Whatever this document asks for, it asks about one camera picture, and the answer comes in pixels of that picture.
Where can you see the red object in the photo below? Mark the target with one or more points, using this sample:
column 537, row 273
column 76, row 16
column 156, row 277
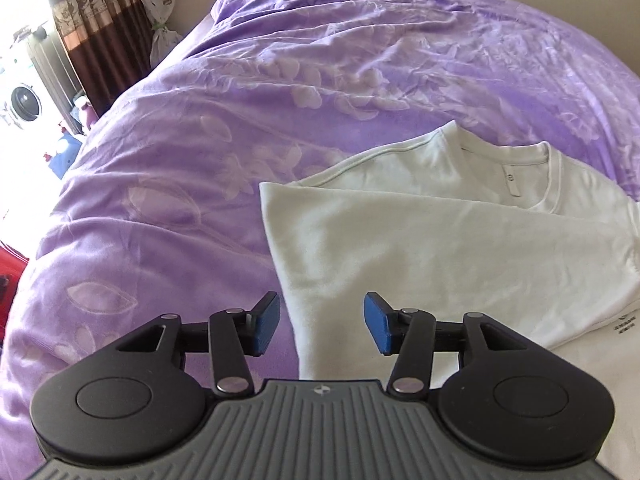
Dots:
column 9, row 285

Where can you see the blue plastic container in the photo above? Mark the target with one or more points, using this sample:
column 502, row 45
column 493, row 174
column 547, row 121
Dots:
column 62, row 156

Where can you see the purple floral blanket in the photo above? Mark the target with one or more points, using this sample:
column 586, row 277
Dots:
column 210, row 125

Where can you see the brown striped curtain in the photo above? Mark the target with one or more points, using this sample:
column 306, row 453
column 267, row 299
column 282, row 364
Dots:
column 95, row 25

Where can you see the white printed t-shirt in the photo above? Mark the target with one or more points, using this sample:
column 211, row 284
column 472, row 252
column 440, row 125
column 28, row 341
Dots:
column 430, row 240

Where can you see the white washing machine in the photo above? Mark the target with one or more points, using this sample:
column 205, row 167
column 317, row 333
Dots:
column 22, row 100

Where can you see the pink bottle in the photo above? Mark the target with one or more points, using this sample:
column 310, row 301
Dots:
column 86, row 115

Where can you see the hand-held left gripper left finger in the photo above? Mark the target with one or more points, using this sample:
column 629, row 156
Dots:
column 266, row 324

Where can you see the grey ribbed panel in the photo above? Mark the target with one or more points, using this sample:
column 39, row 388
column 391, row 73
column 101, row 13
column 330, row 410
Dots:
column 47, row 70

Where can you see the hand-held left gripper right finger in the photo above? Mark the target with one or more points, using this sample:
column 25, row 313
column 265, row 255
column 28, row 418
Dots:
column 377, row 324

